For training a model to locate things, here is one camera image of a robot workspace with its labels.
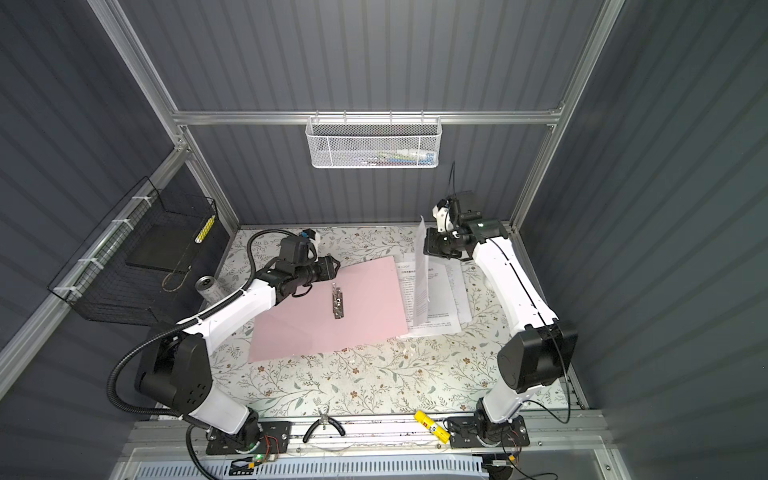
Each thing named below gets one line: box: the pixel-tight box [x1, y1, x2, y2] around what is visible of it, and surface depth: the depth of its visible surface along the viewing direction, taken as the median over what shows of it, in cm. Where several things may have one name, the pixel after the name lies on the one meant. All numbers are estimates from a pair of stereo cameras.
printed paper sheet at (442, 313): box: [395, 261, 462, 338], surface depth 98 cm
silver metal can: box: [195, 275, 224, 305], surface depth 88 cm
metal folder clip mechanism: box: [332, 282, 344, 319], surface depth 99 cm
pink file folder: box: [248, 256, 409, 363], surface depth 96 cm
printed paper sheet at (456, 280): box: [443, 258, 472, 323], surface depth 101 cm
